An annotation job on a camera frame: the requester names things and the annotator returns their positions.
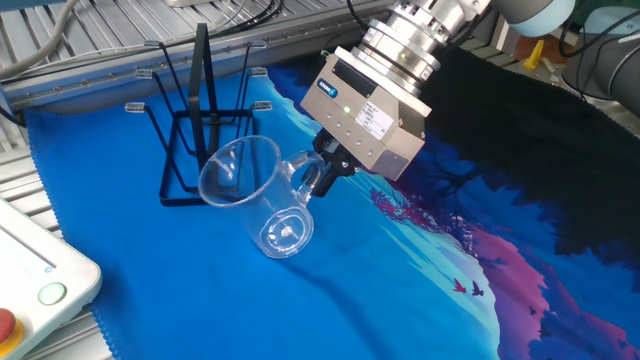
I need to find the grey Schunk gripper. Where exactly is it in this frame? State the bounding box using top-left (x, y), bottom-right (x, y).
top-left (299, 46), bottom-right (433, 199)

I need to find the blue landscape print cloth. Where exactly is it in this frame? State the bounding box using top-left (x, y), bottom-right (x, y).
top-left (24, 22), bottom-right (640, 360)

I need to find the thick grey cable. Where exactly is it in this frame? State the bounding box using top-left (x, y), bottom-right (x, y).
top-left (0, 0), bottom-right (81, 81)

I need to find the yellow plastic object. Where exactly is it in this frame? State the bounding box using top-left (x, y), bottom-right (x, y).
top-left (522, 38), bottom-right (546, 71)

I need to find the aluminium table edge rail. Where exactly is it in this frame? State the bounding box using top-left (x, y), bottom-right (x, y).
top-left (0, 4), bottom-right (396, 114)

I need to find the white teach pendant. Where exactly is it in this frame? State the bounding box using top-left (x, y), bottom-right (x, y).
top-left (0, 197), bottom-right (104, 360)

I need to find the black wire cup rack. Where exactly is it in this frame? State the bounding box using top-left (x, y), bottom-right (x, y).
top-left (124, 22), bottom-right (274, 208)

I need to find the clear plastic cup with handle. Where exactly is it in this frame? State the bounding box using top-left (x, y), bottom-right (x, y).
top-left (197, 134), bottom-right (326, 260)

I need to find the grey aluminium post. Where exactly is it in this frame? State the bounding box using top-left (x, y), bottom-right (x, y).
top-left (492, 14), bottom-right (521, 56)

